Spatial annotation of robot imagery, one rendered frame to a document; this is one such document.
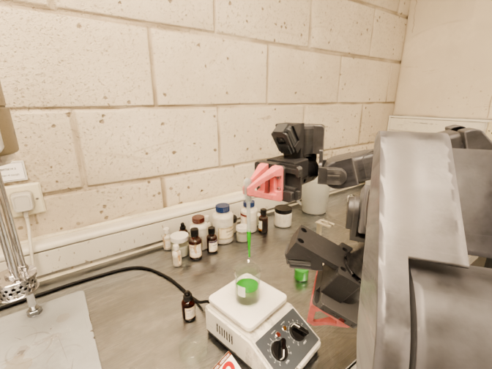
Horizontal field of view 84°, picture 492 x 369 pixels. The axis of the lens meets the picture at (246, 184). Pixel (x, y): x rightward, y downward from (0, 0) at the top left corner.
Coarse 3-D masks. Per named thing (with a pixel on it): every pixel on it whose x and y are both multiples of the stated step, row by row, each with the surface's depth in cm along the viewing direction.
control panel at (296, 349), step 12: (288, 312) 55; (276, 324) 52; (288, 324) 53; (300, 324) 54; (264, 336) 49; (276, 336) 50; (288, 336) 51; (312, 336) 53; (264, 348) 48; (288, 348) 49; (300, 348) 50; (276, 360) 47; (288, 360) 48; (300, 360) 49
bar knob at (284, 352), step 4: (276, 340) 49; (280, 340) 48; (284, 340) 48; (272, 344) 49; (276, 344) 49; (280, 344) 48; (284, 344) 48; (272, 348) 48; (276, 348) 48; (280, 348) 47; (284, 348) 47; (272, 352) 48; (276, 352) 48; (280, 352) 47; (284, 352) 47; (276, 356) 47; (280, 356) 46; (284, 356) 46; (280, 360) 47
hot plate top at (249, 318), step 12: (228, 288) 58; (264, 288) 58; (216, 300) 55; (228, 300) 55; (264, 300) 55; (276, 300) 55; (228, 312) 52; (240, 312) 52; (252, 312) 52; (264, 312) 52; (240, 324) 49; (252, 324) 49
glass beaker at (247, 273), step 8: (240, 264) 55; (248, 264) 56; (256, 264) 55; (240, 272) 51; (248, 272) 56; (256, 272) 55; (240, 280) 52; (248, 280) 51; (256, 280) 52; (240, 288) 52; (248, 288) 52; (256, 288) 53; (240, 296) 53; (248, 296) 52; (256, 296) 53; (240, 304) 53; (248, 304) 53
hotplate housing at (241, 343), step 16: (208, 304) 57; (288, 304) 57; (208, 320) 56; (224, 320) 53; (272, 320) 53; (304, 320) 55; (224, 336) 53; (240, 336) 49; (256, 336) 49; (240, 352) 50; (256, 352) 47; (256, 368) 48; (272, 368) 46
